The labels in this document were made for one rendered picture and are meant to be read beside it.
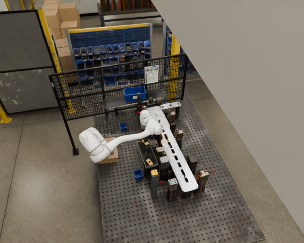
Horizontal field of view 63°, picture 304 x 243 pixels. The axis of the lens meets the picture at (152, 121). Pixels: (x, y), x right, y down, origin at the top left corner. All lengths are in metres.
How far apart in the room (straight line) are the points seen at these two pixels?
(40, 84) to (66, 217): 2.32
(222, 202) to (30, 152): 3.19
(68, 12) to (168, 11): 6.80
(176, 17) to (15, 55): 4.40
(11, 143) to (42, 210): 1.52
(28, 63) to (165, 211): 3.19
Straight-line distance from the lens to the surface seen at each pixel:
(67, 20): 7.05
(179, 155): 2.92
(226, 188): 3.14
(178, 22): 0.16
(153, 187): 2.76
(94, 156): 2.34
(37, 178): 4.27
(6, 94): 5.03
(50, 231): 3.78
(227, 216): 2.97
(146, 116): 2.40
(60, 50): 5.69
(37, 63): 4.56
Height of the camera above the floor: 3.29
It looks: 44 degrees down
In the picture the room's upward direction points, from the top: straight up
